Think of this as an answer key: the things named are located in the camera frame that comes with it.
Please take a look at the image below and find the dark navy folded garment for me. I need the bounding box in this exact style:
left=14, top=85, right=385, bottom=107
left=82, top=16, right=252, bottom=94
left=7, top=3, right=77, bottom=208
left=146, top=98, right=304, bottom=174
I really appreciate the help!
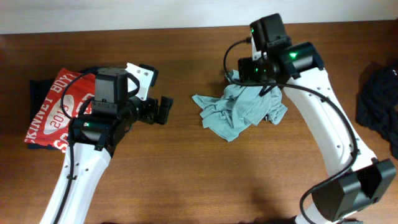
left=27, top=65, right=102, bottom=151

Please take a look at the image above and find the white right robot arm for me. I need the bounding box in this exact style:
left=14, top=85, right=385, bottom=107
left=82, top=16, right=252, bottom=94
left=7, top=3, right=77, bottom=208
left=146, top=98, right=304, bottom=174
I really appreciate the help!
left=238, top=14, right=396, bottom=223

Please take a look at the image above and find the black crumpled clothes pile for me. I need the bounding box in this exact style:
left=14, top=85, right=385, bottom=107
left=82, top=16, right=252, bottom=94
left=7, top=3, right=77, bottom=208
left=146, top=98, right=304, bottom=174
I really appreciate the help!
left=356, top=62, right=397, bottom=158

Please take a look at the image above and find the light blue t-shirt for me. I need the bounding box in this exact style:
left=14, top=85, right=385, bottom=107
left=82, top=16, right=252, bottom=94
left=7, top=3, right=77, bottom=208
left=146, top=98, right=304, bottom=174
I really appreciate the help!
left=192, top=83, right=287, bottom=142

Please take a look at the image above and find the red folded soccer t-shirt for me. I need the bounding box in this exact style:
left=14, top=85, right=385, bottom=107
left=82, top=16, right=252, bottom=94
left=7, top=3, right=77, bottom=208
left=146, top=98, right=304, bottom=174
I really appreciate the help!
left=24, top=67, right=96, bottom=154

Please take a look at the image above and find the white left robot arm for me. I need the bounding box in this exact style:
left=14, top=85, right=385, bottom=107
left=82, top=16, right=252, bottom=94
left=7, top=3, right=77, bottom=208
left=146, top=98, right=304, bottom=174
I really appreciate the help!
left=41, top=63, right=174, bottom=223

